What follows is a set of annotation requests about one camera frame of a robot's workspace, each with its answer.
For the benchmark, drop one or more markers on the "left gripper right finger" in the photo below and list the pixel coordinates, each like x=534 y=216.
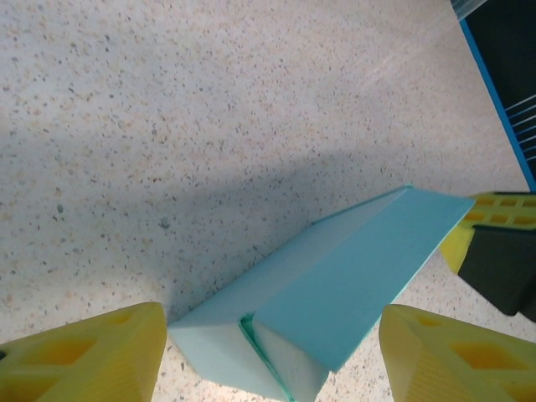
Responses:
x=460 y=360

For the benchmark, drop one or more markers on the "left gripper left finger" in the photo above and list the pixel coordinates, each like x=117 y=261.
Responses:
x=84 y=360

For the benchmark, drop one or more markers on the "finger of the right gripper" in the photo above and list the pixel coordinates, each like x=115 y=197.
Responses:
x=494 y=259

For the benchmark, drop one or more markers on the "light blue paper box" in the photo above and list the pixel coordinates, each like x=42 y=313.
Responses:
x=335 y=272

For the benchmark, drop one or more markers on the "aluminium frame post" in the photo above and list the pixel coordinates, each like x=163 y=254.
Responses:
x=467 y=8

